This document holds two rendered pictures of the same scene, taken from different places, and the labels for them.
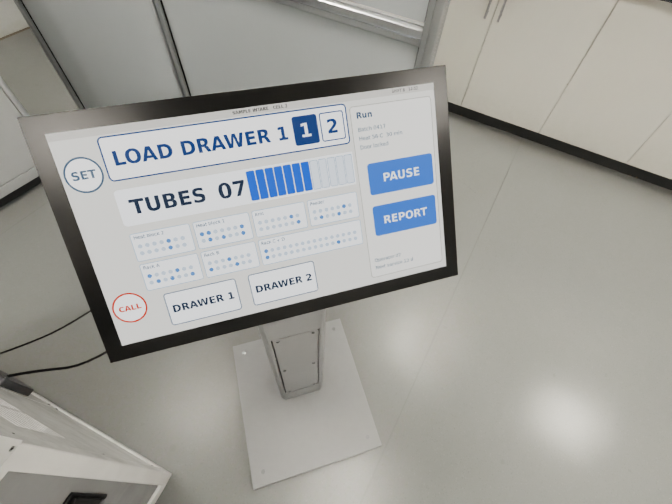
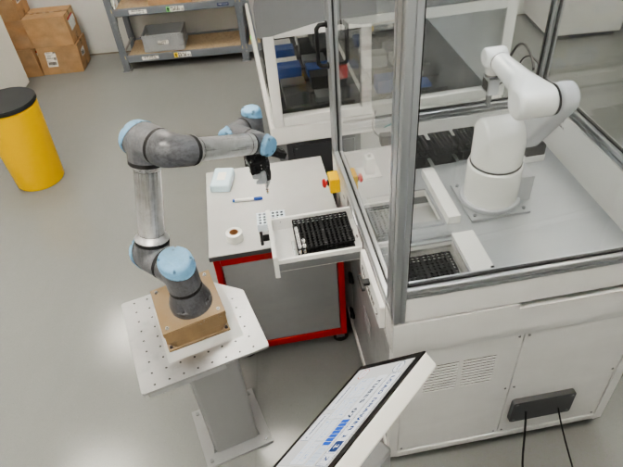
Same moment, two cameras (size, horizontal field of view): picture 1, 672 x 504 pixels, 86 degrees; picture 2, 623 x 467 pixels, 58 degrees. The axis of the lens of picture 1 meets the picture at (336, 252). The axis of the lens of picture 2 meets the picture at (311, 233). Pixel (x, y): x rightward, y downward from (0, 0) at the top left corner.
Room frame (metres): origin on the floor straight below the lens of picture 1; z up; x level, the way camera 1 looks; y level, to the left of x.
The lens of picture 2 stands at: (0.94, -0.23, 2.33)
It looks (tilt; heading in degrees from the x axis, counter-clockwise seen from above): 41 degrees down; 154
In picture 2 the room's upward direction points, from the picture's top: 5 degrees counter-clockwise
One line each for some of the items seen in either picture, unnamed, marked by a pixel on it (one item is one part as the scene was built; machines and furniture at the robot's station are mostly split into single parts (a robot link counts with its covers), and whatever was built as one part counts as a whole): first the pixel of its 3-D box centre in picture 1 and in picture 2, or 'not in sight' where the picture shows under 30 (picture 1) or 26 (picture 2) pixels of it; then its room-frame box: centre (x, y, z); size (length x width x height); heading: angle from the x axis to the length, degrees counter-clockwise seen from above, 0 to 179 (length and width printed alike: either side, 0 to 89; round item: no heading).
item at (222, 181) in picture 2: not in sight; (222, 179); (-1.21, 0.39, 0.78); 0.15 x 0.10 x 0.04; 147
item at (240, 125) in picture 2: not in sight; (237, 134); (-0.76, 0.35, 1.28); 0.11 x 0.11 x 0.08; 22
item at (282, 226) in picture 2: not in sight; (325, 236); (-0.51, 0.54, 0.86); 0.40 x 0.26 x 0.06; 69
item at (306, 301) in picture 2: not in sight; (279, 260); (-0.96, 0.51, 0.38); 0.62 x 0.58 x 0.76; 159
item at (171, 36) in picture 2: not in sight; (165, 37); (-4.57, 1.09, 0.22); 0.40 x 0.30 x 0.17; 63
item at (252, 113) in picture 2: not in sight; (251, 120); (-0.81, 0.43, 1.28); 0.09 x 0.08 x 0.11; 112
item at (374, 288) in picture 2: not in sight; (372, 287); (-0.17, 0.54, 0.87); 0.29 x 0.02 x 0.11; 159
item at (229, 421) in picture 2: not in sight; (216, 380); (-0.47, -0.03, 0.38); 0.30 x 0.30 x 0.76; 83
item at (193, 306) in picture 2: not in sight; (187, 293); (-0.47, -0.03, 0.91); 0.15 x 0.15 x 0.10
